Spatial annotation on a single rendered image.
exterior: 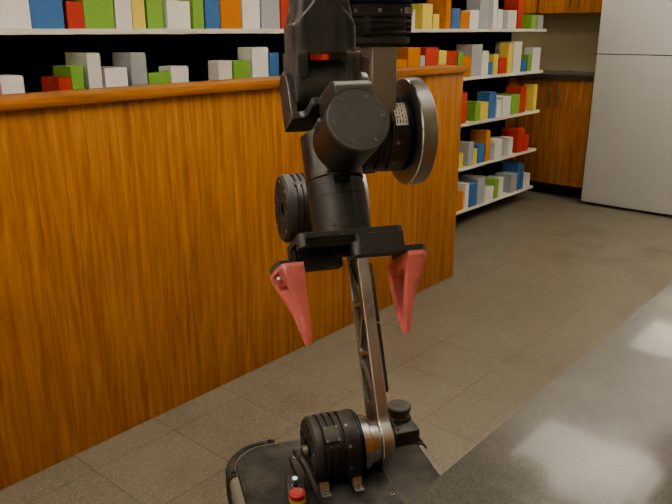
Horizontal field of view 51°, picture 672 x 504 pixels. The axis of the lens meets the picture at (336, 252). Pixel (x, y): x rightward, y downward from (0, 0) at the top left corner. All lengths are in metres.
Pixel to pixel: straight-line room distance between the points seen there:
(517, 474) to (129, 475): 1.81
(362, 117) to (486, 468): 0.33
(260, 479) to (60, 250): 0.92
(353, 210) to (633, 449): 0.35
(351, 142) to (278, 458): 1.42
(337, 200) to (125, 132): 1.69
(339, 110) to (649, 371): 0.49
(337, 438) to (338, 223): 1.11
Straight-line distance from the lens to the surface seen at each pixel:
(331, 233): 0.64
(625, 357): 0.93
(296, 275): 0.63
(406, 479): 1.86
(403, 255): 0.67
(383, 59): 1.27
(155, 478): 2.34
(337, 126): 0.61
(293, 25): 0.70
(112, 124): 2.28
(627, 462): 0.72
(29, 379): 2.33
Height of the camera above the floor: 1.32
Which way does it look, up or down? 18 degrees down
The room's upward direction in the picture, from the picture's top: straight up
